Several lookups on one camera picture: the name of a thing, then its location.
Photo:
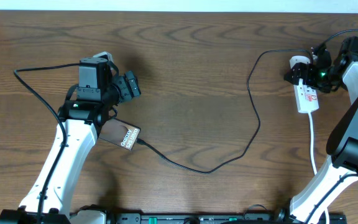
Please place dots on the white charger plug adapter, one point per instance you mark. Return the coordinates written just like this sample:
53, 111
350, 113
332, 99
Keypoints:
298, 59

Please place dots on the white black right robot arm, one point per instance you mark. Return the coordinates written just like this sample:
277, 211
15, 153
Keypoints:
340, 169

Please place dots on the white power strip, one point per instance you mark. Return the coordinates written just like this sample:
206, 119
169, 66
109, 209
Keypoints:
306, 98

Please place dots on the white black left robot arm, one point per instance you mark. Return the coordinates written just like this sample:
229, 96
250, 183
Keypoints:
82, 120

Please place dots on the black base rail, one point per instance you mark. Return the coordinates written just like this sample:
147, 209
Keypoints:
204, 218

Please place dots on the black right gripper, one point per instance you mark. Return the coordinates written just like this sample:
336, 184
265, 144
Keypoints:
307, 79

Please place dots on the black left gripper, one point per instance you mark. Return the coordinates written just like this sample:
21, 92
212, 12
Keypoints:
130, 89

